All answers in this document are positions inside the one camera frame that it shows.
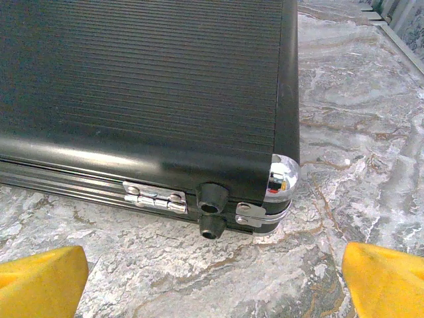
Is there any black ribbed aluminium case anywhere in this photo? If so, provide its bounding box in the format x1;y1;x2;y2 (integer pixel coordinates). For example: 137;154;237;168
0;0;302;240

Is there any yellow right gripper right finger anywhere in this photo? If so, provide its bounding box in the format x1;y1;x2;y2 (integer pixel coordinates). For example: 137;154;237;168
341;242;424;318

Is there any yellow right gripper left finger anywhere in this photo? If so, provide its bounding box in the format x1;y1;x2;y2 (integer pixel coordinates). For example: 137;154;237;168
0;245;89;318

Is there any grey metal frame rail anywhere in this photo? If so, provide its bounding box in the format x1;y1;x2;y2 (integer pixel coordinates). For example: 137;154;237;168
359;0;424;72

